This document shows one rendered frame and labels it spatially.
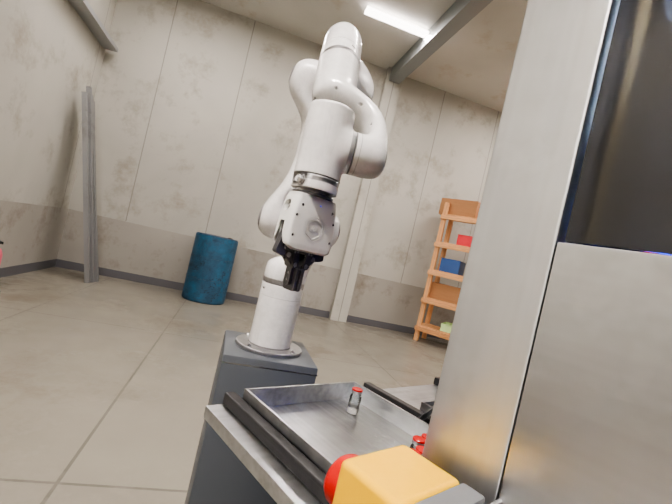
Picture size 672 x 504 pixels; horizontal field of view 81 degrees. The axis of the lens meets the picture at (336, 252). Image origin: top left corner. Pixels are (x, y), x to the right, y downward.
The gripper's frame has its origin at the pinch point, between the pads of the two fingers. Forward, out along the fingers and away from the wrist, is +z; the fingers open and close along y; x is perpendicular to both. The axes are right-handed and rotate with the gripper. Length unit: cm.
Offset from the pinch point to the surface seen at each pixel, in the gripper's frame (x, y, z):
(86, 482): 119, 7, 110
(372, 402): -8.0, 19.7, 20.7
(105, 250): 632, 101, 70
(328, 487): -37.1, -19.7, 11.0
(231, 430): -7.9, -10.4, 22.5
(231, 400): -2.1, -8.0, 20.7
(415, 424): -18.4, 19.7, 20.0
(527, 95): -41.5, -12.2, -21.8
